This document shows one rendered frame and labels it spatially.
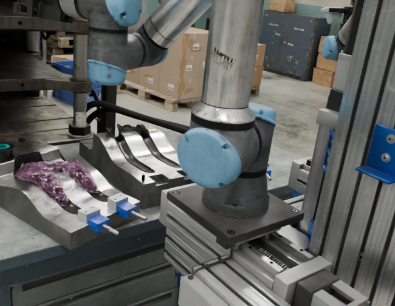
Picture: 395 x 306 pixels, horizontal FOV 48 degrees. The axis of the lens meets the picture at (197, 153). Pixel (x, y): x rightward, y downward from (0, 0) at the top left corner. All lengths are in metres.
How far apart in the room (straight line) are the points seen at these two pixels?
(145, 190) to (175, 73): 4.08
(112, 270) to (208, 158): 0.80
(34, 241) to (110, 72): 0.58
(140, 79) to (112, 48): 5.05
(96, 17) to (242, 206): 0.47
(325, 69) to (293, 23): 1.03
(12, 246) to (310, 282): 0.77
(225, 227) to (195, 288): 0.13
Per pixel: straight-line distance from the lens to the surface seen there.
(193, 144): 0.77
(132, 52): 0.93
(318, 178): 1.08
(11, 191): 1.39
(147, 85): 5.84
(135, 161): 1.59
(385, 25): 0.90
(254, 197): 0.95
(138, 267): 1.55
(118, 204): 1.32
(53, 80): 2.03
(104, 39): 0.89
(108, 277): 1.50
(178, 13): 0.94
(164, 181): 1.47
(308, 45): 8.33
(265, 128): 0.90
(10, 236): 1.32
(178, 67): 5.37
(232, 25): 0.74
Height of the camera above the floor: 1.49
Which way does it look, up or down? 21 degrees down
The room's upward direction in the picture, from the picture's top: 6 degrees clockwise
